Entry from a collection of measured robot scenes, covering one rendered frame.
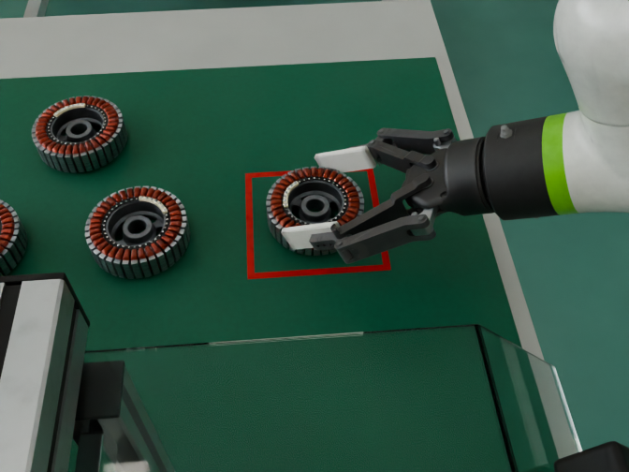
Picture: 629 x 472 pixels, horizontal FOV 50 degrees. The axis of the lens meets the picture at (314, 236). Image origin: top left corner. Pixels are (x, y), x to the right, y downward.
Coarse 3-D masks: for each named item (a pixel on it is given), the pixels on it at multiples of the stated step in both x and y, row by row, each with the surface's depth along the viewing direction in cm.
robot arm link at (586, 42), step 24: (576, 0) 49; (600, 0) 47; (624, 0) 46; (576, 24) 49; (600, 24) 47; (624, 24) 46; (576, 48) 49; (600, 48) 48; (624, 48) 46; (576, 72) 51; (600, 72) 49; (624, 72) 48; (576, 96) 55; (600, 96) 51; (624, 96) 50; (600, 120) 53; (624, 120) 51
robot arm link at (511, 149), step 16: (496, 128) 63; (512, 128) 62; (528, 128) 61; (496, 144) 62; (512, 144) 61; (528, 144) 60; (496, 160) 61; (512, 160) 61; (528, 160) 60; (496, 176) 61; (512, 176) 61; (528, 176) 60; (544, 176) 59; (496, 192) 62; (512, 192) 61; (528, 192) 61; (544, 192) 60; (496, 208) 63; (512, 208) 62; (528, 208) 62; (544, 208) 61
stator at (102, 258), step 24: (120, 192) 78; (144, 192) 78; (168, 192) 79; (96, 216) 76; (120, 216) 78; (144, 216) 77; (168, 216) 76; (96, 240) 74; (144, 240) 76; (168, 240) 74; (120, 264) 73; (144, 264) 73; (168, 264) 75
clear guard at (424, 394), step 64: (128, 384) 33; (192, 384) 33; (256, 384) 33; (320, 384) 33; (384, 384) 33; (448, 384) 33; (512, 384) 35; (128, 448) 31; (192, 448) 31; (256, 448) 31; (320, 448) 31; (384, 448) 31; (448, 448) 31; (512, 448) 31; (576, 448) 37
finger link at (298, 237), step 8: (320, 224) 71; (328, 224) 71; (336, 224) 70; (288, 232) 73; (296, 232) 73; (304, 232) 72; (312, 232) 72; (320, 232) 71; (288, 240) 74; (296, 240) 74; (304, 240) 73; (296, 248) 75
